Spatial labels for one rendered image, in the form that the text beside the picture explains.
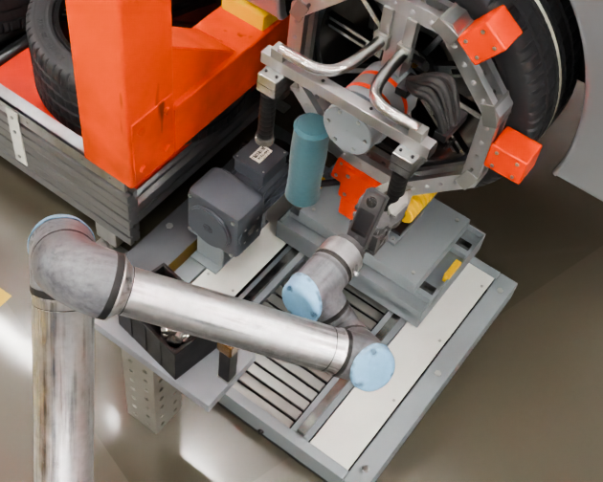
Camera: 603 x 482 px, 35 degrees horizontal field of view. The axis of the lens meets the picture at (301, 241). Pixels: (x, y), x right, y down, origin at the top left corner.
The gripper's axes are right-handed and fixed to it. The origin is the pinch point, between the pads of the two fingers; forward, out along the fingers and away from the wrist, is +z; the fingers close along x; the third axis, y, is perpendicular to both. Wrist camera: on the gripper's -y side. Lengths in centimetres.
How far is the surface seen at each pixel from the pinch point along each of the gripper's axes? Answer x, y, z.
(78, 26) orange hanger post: -73, -13, -19
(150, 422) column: -32, 78, -46
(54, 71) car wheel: -106, 34, 1
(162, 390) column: -30, 63, -43
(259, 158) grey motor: -47, 40, 17
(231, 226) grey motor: -41, 45, -3
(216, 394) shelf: -11, 38, -46
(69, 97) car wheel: -101, 40, 0
